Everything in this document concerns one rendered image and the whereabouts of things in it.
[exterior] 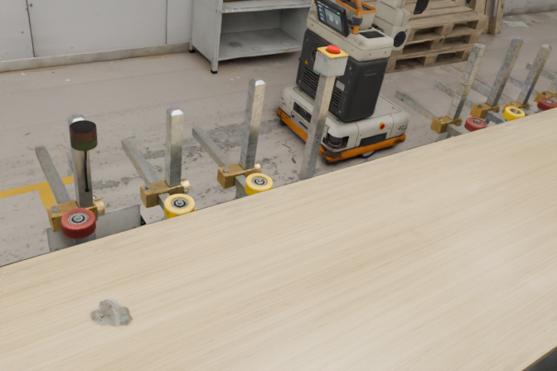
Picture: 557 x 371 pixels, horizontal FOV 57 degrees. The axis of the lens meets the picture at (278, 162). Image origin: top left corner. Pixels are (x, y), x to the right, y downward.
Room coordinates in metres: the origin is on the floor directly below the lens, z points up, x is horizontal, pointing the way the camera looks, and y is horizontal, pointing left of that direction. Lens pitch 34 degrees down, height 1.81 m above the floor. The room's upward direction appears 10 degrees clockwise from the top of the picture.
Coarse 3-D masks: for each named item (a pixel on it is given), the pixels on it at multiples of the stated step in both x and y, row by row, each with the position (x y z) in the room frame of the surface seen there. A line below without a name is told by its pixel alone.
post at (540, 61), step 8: (544, 48) 2.26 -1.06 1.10; (536, 56) 2.27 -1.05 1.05; (544, 56) 2.25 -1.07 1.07; (536, 64) 2.26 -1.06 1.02; (544, 64) 2.27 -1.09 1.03; (536, 72) 2.25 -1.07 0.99; (528, 80) 2.27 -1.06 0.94; (536, 80) 2.27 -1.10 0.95; (528, 88) 2.25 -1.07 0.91; (520, 96) 2.27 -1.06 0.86; (528, 96) 2.26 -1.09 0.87
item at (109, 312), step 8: (104, 304) 0.69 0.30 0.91; (112, 304) 0.69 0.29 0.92; (96, 312) 0.66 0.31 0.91; (104, 312) 0.67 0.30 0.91; (112, 312) 0.67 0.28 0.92; (120, 312) 0.68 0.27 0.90; (128, 312) 0.68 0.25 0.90; (96, 320) 0.65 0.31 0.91; (104, 320) 0.65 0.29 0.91; (112, 320) 0.65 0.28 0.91; (120, 320) 0.66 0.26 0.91; (128, 320) 0.66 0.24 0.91
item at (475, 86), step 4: (472, 84) 2.42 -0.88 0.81; (476, 84) 2.41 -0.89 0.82; (480, 84) 2.42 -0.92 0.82; (472, 88) 2.42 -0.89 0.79; (476, 88) 2.41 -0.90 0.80; (480, 88) 2.39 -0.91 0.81; (484, 88) 2.39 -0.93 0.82; (480, 92) 2.38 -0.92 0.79; (484, 92) 2.37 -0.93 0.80; (488, 92) 2.35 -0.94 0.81; (500, 100) 2.29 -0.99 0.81; (504, 100) 2.28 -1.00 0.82; (508, 100) 2.29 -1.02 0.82; (500, 104) 2.29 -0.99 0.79; (504, 104) 2.27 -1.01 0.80; (520, 108) 2.22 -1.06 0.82; (524, 112) 2.19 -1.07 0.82; (528, 112) 2.20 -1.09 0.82
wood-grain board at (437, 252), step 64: (512, 128) 1.83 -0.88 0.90; (320, 192) 1.21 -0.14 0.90; (384, 192) 1.27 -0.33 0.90; (448, 192) 1.32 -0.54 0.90; (512, 192) 1.38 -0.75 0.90; (64, 256) 0.81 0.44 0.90; (128, 256) 0.84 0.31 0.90; (192, 256) 0.88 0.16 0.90; (256, 256) 0.91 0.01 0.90; (320, 256) 0.95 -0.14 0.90; (384, 256) 0.99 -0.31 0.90; (448, 256) 1.03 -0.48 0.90; (512, 256) 1.07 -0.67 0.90; (0, 320) 0.62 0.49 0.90; (64, 320) 0.64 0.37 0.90; (192, 320) 0.69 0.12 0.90; (256, 320) 0.72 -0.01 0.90; (320, 320) 0.75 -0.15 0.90; (384, 320) 0.78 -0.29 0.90; (448, 320) 0.81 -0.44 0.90; (512, 320) 0.85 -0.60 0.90
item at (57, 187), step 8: (40, 152) 1.22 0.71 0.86; (48, 152) 1.23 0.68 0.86; (40, 160) 1.19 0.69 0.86; (48, 160) 1.19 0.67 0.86; (48, 168) 1.16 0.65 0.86; (48, 176) 1.12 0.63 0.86; (56, 176) 1.13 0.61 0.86; (56, 184) 1.10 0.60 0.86; (56, 192) 1.06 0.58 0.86; (64, 192) 1.07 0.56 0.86; (56, 200) 1.05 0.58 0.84; (64, 200) 1.03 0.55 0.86; (80, 240) 0.91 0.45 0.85; (88, 240) 0.92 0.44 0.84
